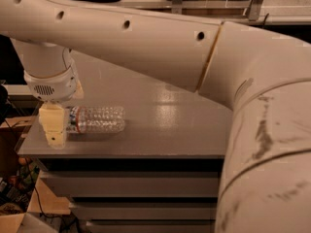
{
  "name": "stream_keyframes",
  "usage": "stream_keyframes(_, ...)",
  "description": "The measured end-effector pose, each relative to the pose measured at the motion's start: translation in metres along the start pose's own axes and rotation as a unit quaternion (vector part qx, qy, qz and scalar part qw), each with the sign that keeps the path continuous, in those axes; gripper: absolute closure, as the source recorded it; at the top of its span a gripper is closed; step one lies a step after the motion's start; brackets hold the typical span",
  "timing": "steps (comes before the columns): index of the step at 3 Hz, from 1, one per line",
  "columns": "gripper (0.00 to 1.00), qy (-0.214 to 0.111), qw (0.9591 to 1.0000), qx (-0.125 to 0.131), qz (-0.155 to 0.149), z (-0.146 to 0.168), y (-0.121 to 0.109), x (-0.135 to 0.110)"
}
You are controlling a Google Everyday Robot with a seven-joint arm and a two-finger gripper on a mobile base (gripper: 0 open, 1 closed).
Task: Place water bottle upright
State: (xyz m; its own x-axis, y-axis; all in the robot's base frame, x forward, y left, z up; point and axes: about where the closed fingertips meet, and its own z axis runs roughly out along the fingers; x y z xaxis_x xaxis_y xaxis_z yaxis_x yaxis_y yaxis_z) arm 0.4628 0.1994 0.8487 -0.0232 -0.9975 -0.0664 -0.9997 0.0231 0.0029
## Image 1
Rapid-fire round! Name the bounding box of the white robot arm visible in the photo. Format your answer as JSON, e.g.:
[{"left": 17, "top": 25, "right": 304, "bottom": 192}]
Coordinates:
[{"left": 0, "top": 0, "right": 311, "bottom": 233}]

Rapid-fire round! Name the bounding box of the cardboard box left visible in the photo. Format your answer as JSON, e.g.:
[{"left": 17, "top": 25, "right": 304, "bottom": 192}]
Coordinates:
[{"left": 0, "top": 178, "right": 71, "bottom": 233}]

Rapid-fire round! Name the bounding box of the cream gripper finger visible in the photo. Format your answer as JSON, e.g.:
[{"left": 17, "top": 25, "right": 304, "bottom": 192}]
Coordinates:
[{"left": 39, "top": 103, "right": 66, "bottom": 148}]

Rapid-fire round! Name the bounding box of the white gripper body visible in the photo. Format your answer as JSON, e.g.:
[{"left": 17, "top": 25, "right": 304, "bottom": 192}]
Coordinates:
[{"left": 24, "top": 61, "right": 82, "bottom": 103}]

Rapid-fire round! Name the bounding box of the clear ribbed water bottle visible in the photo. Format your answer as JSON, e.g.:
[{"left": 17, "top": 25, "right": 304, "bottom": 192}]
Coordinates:
[{"left": 66, "top": 106, "right": 125, "bottom": 134}]

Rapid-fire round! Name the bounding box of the white shelf with metal brackets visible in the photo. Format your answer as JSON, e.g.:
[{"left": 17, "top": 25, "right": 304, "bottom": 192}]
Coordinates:
[{"left": 122, "top": 0, "right": 311, "bottom": 25}]

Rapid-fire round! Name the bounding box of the grey drawer cabinet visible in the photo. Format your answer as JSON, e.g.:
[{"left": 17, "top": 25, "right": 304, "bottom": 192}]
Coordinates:
[{"left": 19, "top": 53, "right": 232, "bottom": 233}]

